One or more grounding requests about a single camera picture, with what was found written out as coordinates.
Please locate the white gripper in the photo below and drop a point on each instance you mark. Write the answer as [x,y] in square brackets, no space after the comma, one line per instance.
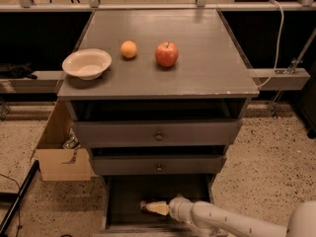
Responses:
[177,207]

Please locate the red coke can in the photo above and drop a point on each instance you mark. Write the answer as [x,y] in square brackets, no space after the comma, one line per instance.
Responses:
[146,206]

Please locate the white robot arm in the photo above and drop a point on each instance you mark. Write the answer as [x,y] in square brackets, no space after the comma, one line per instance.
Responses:
[204,219]

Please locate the grey open bottom drawer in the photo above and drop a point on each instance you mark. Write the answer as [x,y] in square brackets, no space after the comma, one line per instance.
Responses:
[124,217]

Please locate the grey middle drawer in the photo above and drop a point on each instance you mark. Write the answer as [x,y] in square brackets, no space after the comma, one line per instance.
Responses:
[157,165]

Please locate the grey wooden drawer cabinet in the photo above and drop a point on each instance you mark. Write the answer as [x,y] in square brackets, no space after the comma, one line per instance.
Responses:
[209,81]

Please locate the grey top drawer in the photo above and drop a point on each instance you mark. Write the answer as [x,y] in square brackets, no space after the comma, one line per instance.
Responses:
[102,134]

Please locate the cardboard box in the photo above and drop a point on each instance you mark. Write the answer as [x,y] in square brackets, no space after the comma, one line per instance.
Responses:
[60,158]

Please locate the black bar on floor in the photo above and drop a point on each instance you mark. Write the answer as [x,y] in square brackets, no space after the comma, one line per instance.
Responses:
[13,200]

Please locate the red apple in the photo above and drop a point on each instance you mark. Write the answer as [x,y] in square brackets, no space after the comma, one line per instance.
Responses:
[166,53]

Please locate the white bowl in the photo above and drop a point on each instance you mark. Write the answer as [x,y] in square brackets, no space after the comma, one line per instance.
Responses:
[87,64]

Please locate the orange fruit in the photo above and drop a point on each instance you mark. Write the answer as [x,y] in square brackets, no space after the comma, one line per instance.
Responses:
[128,49]

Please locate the black object on ledge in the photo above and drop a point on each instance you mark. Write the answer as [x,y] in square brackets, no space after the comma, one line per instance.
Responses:
[16,71]

